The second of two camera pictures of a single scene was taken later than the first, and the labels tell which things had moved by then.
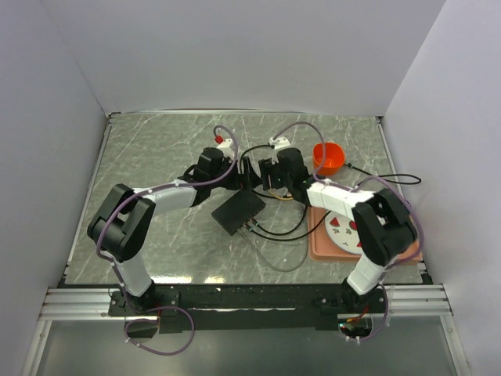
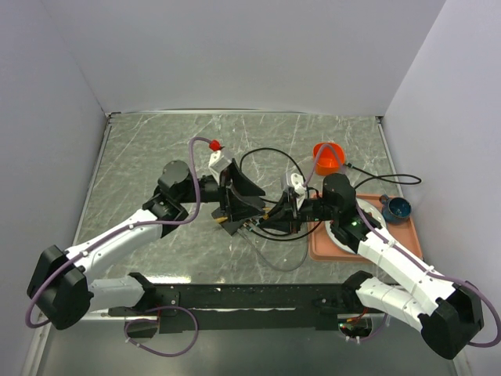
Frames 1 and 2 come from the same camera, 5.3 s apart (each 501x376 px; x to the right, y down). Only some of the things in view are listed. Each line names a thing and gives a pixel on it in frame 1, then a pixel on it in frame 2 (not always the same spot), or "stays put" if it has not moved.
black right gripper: x=267 y=168 -> x=286 y=214
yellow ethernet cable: x=281 y=198 -> x=264 y=217
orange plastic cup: x=334 y=157 stays put
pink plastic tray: x=322 y=248 stays put
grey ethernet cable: x=293 y=269 stays put
